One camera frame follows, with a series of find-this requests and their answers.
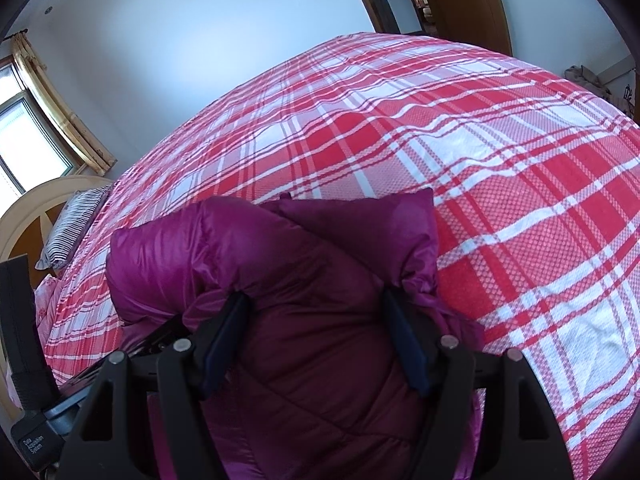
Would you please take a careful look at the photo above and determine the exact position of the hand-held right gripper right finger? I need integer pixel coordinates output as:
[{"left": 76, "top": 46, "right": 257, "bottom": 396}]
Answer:
[{"left": 382, "top": 287, "right": 576, "bottom": 480}]

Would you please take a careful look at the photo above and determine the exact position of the pink floral quilt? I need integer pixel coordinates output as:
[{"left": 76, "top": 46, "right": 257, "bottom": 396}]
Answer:
[{"left": 34, "top": 274, "right": 67, "bottom": 343}]

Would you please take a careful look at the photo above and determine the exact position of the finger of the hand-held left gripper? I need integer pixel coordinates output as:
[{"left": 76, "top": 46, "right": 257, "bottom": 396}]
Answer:
[{"left": 131, "top": 312, "right": 197, "bottom": 358}]

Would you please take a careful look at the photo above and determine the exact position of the cream wooden headboard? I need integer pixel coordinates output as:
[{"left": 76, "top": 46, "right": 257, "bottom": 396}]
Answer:
[{"left": 0, "top": 176, "right": 113, "bottom": 291}]

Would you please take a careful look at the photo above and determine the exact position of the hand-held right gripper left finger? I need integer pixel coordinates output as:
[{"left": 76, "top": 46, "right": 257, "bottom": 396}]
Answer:
[{"left": 57, "top": 292, "right": 251, "bottom": 480}]

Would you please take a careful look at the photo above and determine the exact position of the purple quilted down jacket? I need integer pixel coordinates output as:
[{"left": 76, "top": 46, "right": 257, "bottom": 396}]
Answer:
[{"left": 105, "top": 187, "right": 486, "bottom": 480}]

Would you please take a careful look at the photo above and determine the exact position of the yellow curtain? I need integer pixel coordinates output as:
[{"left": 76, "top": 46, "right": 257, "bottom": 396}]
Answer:
[{"left": 12, "top": 32, "right": 118, "bottom": 176}]

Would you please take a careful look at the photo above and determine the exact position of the brown wooden door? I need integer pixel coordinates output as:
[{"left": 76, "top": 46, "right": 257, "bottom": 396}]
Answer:
[{"left": 400, "top": 0, "right": 513, "bottom": 56}]

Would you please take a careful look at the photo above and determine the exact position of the red plaid bed sheet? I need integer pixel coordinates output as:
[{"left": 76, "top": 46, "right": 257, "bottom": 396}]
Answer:
[{"left": 42, "top": 32, "right": 640, "bottom": 480}]

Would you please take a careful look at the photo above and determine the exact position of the beige cloth pile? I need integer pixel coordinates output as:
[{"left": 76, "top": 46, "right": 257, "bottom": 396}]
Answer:
[{"left": 565, "top": 65, "right": 613, "bottom": 98}]

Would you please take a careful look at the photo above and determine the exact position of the striped pillow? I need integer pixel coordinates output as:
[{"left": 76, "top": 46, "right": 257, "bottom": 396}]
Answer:
[{"left": 35, "top": 185, "right": 113, "bottom": 271}]

